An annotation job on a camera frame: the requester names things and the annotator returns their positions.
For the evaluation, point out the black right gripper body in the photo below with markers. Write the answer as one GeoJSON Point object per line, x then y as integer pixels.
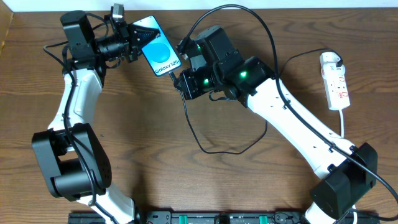
{"type": "Point", "coordinates": [181, 82]}

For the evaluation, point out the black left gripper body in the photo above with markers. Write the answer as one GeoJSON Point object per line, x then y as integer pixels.
{"type": "Point", "coordinates": [128, 43]}

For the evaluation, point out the blue Galaxy smartphone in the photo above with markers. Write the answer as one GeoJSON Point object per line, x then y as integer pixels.
{"type": "Point", "coordinates": [159, 52]}

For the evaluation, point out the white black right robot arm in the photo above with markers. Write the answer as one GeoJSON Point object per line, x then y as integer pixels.
{"type": "Point", "coordinates": [346, 172]}

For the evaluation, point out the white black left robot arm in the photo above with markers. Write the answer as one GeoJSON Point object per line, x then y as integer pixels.
{"type": "Point", "coordinates": [70, 156]}

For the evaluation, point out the white power strip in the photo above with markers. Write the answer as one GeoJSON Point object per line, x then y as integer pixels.
{"type": "Point", "coordinates": [333, 74]}

